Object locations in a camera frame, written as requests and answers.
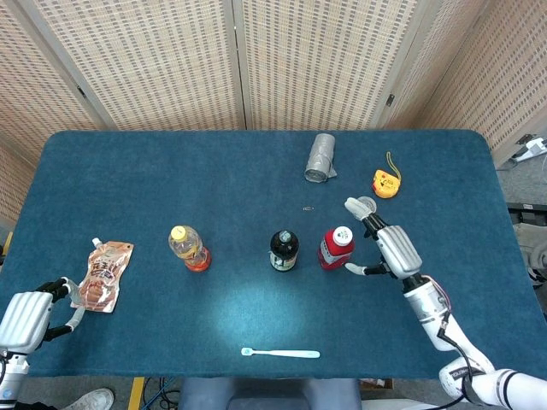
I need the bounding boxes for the woven folding screen panel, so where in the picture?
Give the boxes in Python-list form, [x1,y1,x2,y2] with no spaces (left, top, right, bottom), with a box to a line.
[0,0,108,223]
[379,0,547,167]
[16,0,248,132]
[232,0,441,132]

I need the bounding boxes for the black metal frame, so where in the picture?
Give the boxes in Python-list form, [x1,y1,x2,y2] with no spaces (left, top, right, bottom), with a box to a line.
[506,202,547,226]

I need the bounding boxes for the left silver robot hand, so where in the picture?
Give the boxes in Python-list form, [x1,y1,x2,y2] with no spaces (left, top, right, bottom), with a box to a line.
[0,276,86,354]

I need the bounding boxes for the red bottle white cap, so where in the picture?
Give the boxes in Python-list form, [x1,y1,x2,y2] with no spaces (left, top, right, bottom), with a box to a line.
[317,225,356,272]

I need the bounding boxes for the light blue toothbrush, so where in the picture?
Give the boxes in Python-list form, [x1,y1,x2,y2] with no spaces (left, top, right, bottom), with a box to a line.
[241,347,321,360]

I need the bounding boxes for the grey garbage bag roll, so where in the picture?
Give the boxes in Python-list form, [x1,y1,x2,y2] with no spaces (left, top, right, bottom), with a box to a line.
[303,132,338,184]

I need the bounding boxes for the yellow tape measure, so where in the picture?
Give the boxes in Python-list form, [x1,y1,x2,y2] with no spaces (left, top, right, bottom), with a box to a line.
[370,151,403,200]

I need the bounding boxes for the blue cable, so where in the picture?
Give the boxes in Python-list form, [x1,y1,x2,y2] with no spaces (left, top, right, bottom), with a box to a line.
[147,377,176,410]

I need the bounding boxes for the brown spout pouch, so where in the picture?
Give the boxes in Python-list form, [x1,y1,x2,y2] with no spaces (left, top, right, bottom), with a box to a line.
[69,237,135,314]

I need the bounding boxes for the white sneaker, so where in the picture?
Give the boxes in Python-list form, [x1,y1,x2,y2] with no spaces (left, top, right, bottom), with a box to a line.
[63,387,115,410]

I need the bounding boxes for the beige fabric bundle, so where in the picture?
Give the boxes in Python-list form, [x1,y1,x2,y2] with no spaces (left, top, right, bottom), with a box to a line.
[512,215,547,278]

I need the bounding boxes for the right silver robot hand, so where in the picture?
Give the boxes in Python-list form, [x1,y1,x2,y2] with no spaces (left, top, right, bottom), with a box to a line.
[344,196,423,281]

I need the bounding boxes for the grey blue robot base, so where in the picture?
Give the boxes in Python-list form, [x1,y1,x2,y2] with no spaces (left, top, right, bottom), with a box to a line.
[177,378,364,410]

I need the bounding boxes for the white power strip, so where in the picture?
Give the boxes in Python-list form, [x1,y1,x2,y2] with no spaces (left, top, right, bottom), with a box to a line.
[510,133,547,162]

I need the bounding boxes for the blue felt tablecloth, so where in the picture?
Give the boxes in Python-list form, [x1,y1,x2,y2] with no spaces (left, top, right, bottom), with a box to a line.
[0,129,542,381]

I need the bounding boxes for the dark glass bottle black cap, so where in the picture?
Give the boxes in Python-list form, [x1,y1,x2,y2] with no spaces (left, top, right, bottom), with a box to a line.
[268,230,300,272]

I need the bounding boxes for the orange tea bottle yellow cap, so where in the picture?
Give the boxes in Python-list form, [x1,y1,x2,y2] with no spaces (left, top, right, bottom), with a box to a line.
[168,225,212,273]

